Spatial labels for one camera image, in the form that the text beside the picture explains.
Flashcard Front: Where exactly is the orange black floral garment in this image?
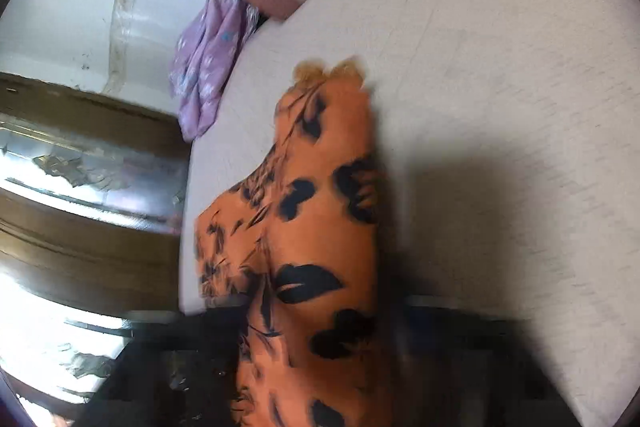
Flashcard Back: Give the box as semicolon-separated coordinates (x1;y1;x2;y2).
194;59;397;427

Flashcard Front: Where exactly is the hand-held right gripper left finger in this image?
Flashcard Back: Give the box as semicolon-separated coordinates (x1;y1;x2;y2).
75;297;250;427

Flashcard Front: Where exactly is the white bed sheet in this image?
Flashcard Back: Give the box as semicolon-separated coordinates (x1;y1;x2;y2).
177;0;640;427

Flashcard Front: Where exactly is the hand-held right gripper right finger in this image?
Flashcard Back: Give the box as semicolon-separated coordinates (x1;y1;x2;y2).
392;304;571;427

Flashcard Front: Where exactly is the purple floral cloth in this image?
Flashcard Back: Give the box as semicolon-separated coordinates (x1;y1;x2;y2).
169;0;258;142

